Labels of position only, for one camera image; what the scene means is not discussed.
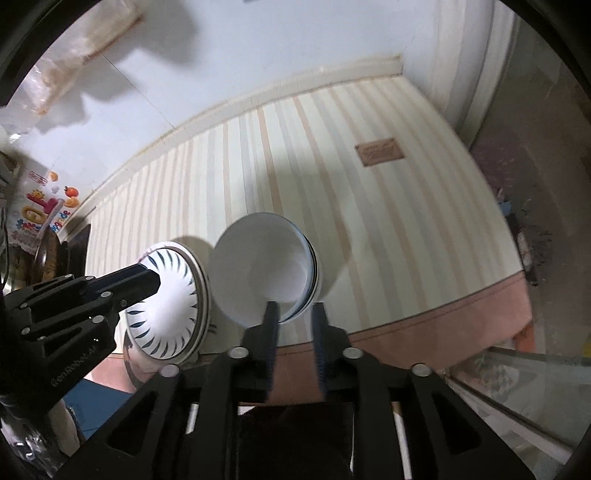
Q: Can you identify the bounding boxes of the blue striped white plate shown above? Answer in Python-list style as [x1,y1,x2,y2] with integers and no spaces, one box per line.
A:
[124,241,206,361]

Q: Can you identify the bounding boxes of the plain white bowl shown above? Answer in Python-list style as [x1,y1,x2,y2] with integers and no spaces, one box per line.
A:
[209,213,309,326]

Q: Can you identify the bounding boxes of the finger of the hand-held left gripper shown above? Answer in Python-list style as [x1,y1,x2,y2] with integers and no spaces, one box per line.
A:
[21,269,162,340]
[21,264,148,305]

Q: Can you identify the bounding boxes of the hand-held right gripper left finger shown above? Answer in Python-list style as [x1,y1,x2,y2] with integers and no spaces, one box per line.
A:
[55,301,280,480]

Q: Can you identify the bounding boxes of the black induction cooktop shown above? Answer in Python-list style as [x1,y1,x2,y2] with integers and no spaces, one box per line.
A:
[62,224,91,278]

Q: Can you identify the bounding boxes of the grey floral white plate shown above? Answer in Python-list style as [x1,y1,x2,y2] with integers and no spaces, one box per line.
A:
[122,318,218,386]

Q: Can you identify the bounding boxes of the sliding glass door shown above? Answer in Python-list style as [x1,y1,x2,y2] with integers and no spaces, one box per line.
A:
[429,0,591,462]

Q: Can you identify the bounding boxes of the clear plastic bag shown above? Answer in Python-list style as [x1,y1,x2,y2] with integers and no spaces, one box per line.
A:
[0,0,144,134]

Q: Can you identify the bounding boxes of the black frying pan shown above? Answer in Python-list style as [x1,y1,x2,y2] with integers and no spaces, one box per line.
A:
[28,228,70,284]

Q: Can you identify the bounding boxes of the striped cat print tablecloth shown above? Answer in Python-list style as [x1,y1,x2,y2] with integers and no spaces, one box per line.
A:
[85,76,532,393]

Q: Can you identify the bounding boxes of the person's left forearm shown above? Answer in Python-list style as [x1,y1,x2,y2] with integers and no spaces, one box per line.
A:
[44,397,88,467]

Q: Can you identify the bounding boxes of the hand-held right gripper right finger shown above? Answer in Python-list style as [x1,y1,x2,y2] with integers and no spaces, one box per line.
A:
[311,302,536,480]

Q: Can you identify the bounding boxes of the colourful wall stickers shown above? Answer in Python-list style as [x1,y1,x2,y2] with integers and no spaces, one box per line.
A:
[11,168,82,254]

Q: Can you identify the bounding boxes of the brown cloth label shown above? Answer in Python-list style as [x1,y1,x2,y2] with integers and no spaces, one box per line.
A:
[355,137,407,168]

